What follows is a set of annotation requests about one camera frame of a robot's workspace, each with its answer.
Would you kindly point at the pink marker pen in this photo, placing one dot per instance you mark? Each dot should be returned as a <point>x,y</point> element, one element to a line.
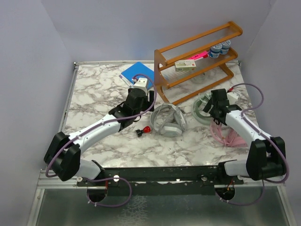
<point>200,56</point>

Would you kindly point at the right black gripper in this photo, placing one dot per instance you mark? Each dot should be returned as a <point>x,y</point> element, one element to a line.
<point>208,107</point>

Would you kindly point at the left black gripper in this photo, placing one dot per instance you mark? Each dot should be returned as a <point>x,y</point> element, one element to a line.
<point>149,103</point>

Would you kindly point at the wooden three-tier rack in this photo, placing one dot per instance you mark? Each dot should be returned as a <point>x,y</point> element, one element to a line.
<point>177,87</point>

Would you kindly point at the mint green headphones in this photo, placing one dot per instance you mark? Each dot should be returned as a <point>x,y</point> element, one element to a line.
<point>198,109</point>

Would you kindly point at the white purple pen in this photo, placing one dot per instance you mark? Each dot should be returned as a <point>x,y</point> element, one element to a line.
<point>125,80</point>

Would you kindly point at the blue white jar right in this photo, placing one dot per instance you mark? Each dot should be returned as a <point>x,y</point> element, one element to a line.
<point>225,47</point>

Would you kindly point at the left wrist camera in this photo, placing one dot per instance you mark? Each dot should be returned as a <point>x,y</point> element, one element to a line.
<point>140,83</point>

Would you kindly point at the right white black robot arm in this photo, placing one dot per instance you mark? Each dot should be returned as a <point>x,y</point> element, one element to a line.
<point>266,157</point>

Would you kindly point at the blue white jar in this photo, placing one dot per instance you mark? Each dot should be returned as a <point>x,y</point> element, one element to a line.
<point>225,47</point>
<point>215,50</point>

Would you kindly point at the white green red box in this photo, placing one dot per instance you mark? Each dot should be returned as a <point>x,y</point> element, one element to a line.
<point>185,65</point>

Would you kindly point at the pink grey headphones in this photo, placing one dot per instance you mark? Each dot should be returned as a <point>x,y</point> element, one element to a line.
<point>232,139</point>

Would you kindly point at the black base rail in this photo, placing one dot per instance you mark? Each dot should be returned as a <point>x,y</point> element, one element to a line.
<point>162,180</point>

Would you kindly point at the blue notebook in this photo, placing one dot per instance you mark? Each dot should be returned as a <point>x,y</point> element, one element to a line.
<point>139,68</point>

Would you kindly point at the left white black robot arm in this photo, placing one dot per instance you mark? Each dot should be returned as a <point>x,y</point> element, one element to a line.
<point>63,157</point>

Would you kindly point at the blue white jar left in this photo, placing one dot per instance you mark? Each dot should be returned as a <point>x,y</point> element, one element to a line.
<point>215,50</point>

